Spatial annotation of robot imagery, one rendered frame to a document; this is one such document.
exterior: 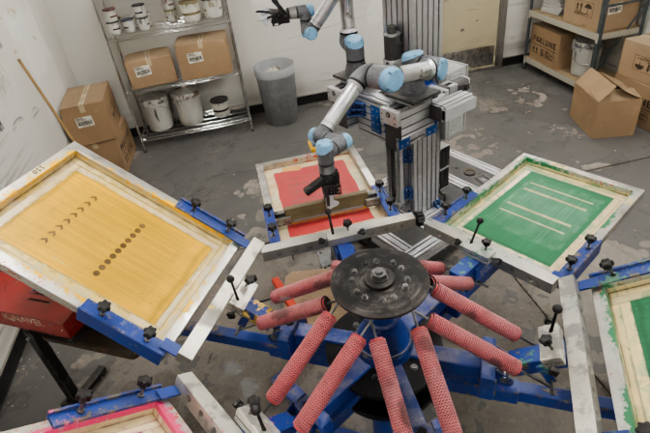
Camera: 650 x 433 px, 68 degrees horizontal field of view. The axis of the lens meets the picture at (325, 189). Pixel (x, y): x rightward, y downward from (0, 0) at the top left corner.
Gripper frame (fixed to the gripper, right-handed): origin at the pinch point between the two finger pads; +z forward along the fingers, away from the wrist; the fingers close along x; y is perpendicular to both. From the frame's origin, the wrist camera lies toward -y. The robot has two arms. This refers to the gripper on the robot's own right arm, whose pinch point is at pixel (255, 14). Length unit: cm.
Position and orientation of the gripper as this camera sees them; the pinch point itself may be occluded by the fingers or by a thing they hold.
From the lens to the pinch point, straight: 313.1
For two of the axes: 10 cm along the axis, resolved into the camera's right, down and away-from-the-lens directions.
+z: -9.7, 2.0, -1.1
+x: -2.1, -6.3, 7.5
